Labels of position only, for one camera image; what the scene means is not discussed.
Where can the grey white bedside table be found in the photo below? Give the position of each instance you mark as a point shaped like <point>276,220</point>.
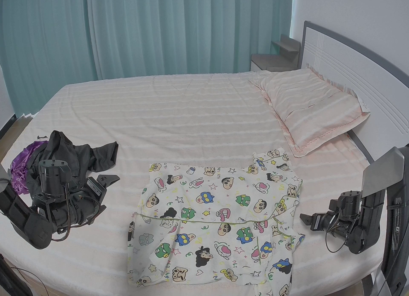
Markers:
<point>271,61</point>

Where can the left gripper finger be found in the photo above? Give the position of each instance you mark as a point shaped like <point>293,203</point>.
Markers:
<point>107,180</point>
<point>97,211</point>

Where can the blue-green curtain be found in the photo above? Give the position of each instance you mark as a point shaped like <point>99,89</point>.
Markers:
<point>191,16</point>
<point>44,32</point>

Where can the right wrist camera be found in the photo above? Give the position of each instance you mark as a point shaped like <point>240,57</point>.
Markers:
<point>334,205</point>

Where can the white printed pyjama top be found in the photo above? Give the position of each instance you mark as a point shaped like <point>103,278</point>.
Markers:
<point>207,211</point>

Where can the purple garment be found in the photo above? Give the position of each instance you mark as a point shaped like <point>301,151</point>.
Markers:
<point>19,168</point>

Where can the black shirt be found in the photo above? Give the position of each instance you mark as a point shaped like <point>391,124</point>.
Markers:
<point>80,157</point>

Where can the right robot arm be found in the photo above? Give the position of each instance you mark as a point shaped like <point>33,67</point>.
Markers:
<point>367,218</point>

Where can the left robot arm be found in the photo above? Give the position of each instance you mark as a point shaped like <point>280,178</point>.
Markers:
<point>28,221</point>

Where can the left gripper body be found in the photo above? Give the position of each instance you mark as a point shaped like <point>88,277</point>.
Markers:
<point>80,211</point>

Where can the pink striped pillow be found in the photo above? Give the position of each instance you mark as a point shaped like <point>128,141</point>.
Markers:
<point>313,106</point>

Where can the bed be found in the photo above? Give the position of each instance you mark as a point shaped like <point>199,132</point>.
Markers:
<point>191,122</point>

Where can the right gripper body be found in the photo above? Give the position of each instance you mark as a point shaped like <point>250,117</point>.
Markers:
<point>330,224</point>

